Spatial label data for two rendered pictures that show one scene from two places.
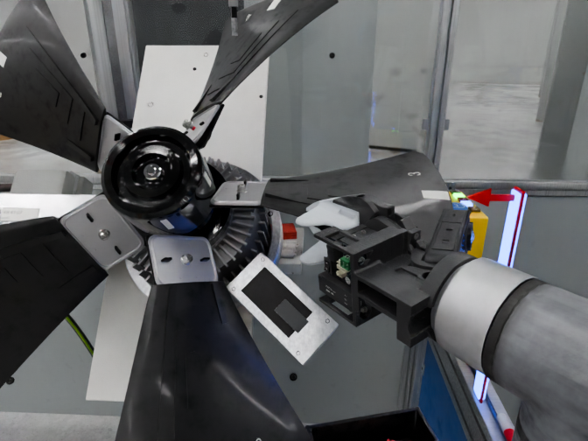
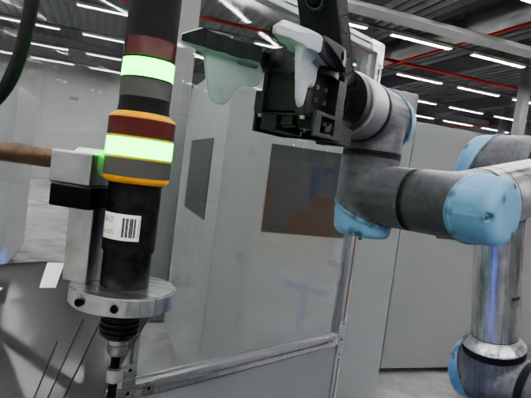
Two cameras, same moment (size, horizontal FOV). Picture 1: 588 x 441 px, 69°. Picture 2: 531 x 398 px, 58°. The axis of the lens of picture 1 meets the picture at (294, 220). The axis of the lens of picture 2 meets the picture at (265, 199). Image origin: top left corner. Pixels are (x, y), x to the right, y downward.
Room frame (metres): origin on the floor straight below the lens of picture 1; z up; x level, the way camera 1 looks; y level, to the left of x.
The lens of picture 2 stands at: (0.25, 0.24, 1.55)
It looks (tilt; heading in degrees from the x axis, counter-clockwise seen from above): 3 degrees down; 313
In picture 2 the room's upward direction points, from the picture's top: 7 degrees clockwise
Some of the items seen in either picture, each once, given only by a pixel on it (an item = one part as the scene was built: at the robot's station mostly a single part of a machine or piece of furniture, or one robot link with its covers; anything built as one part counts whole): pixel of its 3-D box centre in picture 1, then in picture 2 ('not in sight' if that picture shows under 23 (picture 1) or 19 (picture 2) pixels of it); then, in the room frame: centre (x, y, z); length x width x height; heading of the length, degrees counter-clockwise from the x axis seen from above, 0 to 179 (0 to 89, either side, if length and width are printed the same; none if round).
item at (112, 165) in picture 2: not in sight; (137, 167); (0.53, 0.07, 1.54); 0.04 x 0.04 x 0.01
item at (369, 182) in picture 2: not in sight; (376, 195); (0.56, -0.30, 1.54); 0.11 x 0.08 x 0.11; 173
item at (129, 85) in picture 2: not in sight; (145, 91); (0.53, 0.07, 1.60); 0.03 x 0.03 x 0.01
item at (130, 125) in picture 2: not in sight; (141, 129); (0.53, 0.07, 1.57); 0.04 x 0.04 x 0.01
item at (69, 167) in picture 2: not in sight; (116, 228); (0.54, 0.07, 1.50); 0.09 x 0.07 x 0.10; 32
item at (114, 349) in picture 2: not in sight; (118, 337); (0.53, 0.07, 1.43); 0.01 x 0.01 x 0.02
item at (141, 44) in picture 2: not in sight; (150, 51); (0.53, 0.07, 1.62); 0.03 x 0.03 x 0.01
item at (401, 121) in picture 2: not in sight; (376, 119); (0.58, -0.31, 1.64); 0.11 x 0.08 x 0.09; 97
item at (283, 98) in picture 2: not in sight; (315, 98); (0.56, -0.15, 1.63); 0.12 x 0.08 x 0.09; 97
